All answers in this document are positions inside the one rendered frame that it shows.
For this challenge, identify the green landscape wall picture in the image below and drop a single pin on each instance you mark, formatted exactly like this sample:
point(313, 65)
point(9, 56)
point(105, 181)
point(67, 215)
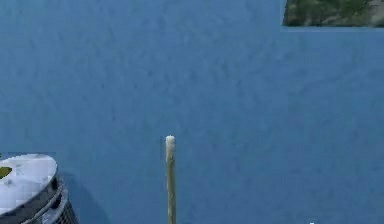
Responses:
point(333, 12)

